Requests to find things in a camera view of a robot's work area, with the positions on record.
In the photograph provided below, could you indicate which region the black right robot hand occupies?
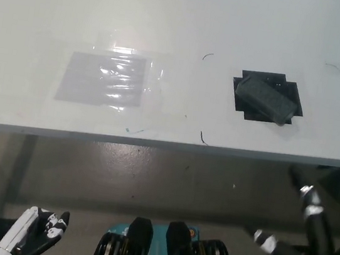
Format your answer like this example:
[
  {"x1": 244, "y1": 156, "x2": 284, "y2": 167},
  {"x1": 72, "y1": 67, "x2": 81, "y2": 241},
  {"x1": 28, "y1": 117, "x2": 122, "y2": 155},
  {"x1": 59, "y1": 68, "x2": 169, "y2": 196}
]
[{"x1": 250, "y1": 159, "x2": 340, "y2": 255}]

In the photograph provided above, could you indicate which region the clear plastic film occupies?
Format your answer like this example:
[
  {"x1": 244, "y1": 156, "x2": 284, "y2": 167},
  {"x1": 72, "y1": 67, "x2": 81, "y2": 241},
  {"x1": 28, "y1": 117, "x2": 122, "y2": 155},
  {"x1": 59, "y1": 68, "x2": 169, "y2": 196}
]
[{"x1": 42, "y1": 24, "x2": 173, "y2": 118}]

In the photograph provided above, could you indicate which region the black robot torso teal top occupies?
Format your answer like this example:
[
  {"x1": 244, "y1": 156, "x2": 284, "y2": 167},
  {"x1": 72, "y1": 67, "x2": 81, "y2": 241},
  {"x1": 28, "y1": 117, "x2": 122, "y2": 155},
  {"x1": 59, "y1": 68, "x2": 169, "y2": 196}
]
[{"x1": 90, "y1": 209, "x2": 245, "y2": 255}]

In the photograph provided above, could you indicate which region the dark grey whiteboard eraser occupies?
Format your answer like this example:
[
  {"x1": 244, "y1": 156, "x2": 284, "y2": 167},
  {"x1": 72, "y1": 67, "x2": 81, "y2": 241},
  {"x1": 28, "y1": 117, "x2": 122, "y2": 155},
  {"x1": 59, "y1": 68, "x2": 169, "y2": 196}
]
[{"x1": 230, "y1": 74, "x2": 302, "y2": 129}]

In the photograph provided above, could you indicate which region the black tape patch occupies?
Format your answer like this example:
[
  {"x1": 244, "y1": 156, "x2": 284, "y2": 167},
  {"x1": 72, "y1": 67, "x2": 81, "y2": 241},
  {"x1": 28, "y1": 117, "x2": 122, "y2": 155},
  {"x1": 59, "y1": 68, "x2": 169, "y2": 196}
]
[{"x1": 227, "y1": 67, "x2": 309, "y2": 128}]

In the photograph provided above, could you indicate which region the black floor foot plate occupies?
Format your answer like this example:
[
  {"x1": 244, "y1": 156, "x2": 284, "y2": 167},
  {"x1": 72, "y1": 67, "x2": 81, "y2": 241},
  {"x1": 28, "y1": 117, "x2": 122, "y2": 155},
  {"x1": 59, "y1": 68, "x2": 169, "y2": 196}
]
[{"x1": 0, "y1": 216, "x2": 21, "y2": 248}]

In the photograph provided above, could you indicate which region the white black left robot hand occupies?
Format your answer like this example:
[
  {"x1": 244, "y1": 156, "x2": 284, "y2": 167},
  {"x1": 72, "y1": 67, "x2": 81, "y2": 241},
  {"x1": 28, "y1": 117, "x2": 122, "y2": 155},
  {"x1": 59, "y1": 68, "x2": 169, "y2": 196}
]
[{"x1": 0, "y1": 201, "x2": 72, "y2": 255}]

